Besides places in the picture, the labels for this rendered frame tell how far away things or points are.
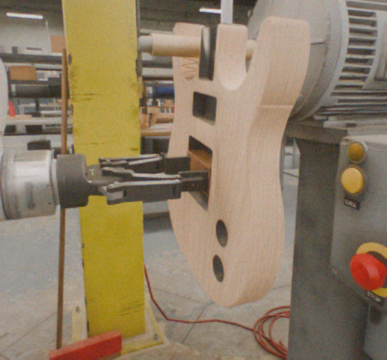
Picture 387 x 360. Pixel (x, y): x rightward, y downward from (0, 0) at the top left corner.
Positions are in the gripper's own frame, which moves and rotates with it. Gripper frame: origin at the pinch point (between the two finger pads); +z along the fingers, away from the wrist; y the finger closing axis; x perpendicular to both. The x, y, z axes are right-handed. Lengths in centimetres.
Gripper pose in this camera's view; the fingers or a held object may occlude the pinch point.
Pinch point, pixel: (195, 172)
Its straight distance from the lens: 51.3
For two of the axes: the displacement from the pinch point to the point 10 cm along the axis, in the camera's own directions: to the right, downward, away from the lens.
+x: 0.5, -9.5, -3.0
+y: 3.4, 3.0, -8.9
